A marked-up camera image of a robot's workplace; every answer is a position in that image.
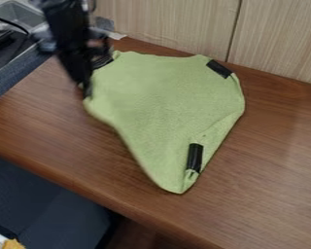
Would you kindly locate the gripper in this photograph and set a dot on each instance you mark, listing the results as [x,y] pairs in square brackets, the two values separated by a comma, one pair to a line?
[78,56]

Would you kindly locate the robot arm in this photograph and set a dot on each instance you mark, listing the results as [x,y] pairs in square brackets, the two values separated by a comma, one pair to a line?
[67,19]

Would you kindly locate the green cloth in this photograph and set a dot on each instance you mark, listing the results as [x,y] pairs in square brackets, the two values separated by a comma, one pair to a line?
[166,113]

